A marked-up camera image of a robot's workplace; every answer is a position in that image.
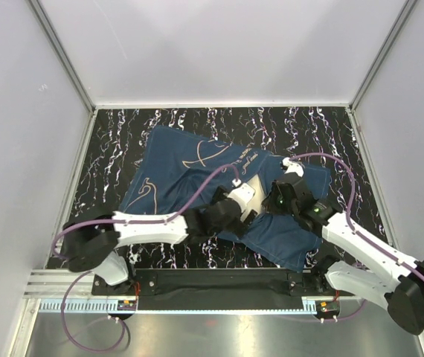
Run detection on cream pillow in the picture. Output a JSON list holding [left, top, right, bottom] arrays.
[[242, 175, 267, 219]]

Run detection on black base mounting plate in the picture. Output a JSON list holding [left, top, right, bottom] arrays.
[[91, 268, 335, 312]]

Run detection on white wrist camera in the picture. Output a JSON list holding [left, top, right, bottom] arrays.
[[280, 158, 304, 177], [228, 178, 255, 208]]

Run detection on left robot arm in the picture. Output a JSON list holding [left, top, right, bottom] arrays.
[[62, 183, 256, 295]]

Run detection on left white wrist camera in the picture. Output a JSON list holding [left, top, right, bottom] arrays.
[[228, 178, 255, 208]]

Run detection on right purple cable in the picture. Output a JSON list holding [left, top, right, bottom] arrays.
[[282, 152, 424, 328]]

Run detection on black marble pattern mat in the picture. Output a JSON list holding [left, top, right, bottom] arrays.
[[71, 106, 386, 270]]

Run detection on blue embroidered pillowcase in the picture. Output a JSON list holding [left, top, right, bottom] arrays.
[[118, 126, 332, 274]]

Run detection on aluminium frame rail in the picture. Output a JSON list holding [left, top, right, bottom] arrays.
[[24, 269, 424, 315]]

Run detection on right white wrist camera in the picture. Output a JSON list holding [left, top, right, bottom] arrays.
[[280, 158, 304, 177]]

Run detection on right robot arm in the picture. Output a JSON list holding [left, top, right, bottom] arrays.
[[263, 173, 424, 335]]

